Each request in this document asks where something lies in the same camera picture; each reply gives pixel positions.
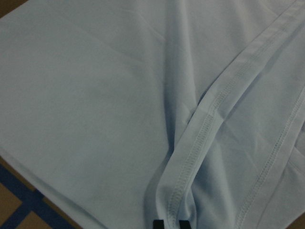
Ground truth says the light blue t-shirt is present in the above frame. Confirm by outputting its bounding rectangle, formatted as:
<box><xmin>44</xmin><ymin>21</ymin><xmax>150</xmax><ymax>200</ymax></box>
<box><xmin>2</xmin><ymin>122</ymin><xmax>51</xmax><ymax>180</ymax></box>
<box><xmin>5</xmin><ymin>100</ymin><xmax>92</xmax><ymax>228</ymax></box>
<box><xmin>0</xmin><ymin>0</ymin><xmax>305</xmax><ymax>229</ymax></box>

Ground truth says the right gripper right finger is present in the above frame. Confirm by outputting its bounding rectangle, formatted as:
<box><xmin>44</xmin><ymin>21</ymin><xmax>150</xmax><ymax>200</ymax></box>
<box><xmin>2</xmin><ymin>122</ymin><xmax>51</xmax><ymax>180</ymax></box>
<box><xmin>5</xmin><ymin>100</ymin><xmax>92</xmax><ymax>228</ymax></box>
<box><xmin>179</xmin><ymin>220</ymin><xmax>191</xmax><ymax>229</ymax></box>

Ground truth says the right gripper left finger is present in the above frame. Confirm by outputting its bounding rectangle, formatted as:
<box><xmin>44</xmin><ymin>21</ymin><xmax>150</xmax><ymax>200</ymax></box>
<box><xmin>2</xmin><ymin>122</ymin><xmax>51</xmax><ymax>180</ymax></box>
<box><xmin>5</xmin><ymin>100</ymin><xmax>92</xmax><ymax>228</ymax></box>
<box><xmin>152</xmin><ymin>219</ymin><xmax>165</xmax><ymax>229</ymax></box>

